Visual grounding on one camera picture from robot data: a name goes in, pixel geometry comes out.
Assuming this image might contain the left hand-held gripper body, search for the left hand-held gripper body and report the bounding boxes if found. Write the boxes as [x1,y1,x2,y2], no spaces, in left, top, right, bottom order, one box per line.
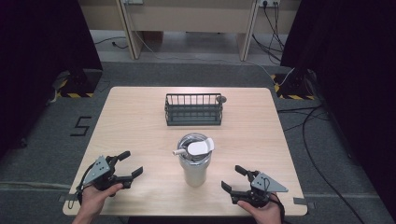
[81,154,134,191]

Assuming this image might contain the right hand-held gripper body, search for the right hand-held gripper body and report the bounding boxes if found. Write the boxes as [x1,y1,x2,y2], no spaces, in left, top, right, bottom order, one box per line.
[230,170,290,209]

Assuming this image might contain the steel tumbler with white lid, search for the steel tumbler with white lid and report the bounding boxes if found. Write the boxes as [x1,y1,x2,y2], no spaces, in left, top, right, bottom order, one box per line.
[172,133,216,189]

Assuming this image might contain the person's right hand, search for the person's right hand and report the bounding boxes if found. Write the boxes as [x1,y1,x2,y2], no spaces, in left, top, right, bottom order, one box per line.
[236,192,283,224]

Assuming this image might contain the person's left hand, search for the person's left hand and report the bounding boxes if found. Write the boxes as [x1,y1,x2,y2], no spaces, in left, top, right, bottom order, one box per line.
[80,182,124,218]

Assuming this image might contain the grey tape strip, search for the grey tape strip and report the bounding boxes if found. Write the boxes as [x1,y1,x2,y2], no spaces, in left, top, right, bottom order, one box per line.
[292,197,317,209]
[57,193,78,203]

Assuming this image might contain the black stand base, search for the black stand base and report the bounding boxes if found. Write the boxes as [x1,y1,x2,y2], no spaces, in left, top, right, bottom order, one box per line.
[58,68,104,98]
[273,68,318,101]

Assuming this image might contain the black curtain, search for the black curtain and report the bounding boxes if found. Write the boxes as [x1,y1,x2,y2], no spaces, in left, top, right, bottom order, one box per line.
[279,0,396,220]
[0,0,104,158]

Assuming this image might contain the beige desk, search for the beige desk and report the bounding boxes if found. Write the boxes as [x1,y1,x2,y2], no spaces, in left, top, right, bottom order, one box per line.
[78,0,302,62]

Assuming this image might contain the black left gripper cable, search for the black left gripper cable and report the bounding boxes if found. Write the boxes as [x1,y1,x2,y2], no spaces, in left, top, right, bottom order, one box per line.
[67,163,95,210]

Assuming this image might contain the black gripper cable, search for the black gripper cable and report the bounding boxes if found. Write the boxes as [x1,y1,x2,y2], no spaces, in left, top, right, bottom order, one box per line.
[67,163,95,210]
[270,192,287,224]

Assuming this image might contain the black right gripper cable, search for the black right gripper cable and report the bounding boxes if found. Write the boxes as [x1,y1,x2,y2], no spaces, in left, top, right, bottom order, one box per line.
[270,192,287,224]

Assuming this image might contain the long black floor cable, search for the long black floor cable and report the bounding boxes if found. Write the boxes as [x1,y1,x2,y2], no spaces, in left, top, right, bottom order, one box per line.
[276,105,366,224]

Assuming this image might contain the dark green wire basket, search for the dark green wire basket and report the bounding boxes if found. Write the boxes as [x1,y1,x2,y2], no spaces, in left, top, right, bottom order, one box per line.
[163,92,224,127]

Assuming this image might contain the short black floor cable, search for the short black floor cable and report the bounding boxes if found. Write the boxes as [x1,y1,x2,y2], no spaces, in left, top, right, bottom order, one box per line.
[93,35,130,50]

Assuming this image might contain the black cables under desk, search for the black cables under desk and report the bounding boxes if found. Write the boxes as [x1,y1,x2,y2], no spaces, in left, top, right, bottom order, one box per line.
[251,2,286,65]

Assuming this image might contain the white wall socket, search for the white wall socket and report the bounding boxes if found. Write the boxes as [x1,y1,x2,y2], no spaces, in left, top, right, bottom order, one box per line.
[258,0,281,8]

